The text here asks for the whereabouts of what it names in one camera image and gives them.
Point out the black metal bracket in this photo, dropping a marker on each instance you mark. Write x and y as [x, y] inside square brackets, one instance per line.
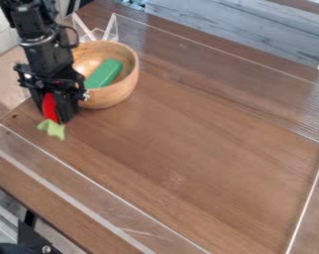
[30, 239]

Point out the wooden bowl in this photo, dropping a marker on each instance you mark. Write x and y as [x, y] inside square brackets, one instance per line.
[89, 55]

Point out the clear acrylic tray wall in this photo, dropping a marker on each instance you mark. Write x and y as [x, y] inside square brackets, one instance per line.
[199, 166]

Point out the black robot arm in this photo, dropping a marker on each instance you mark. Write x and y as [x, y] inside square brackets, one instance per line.
[34, 15]

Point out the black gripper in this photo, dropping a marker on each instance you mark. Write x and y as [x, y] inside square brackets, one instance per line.
[49, 70]

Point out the green rectangular block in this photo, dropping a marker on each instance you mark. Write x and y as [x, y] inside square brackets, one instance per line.
[104, 74]

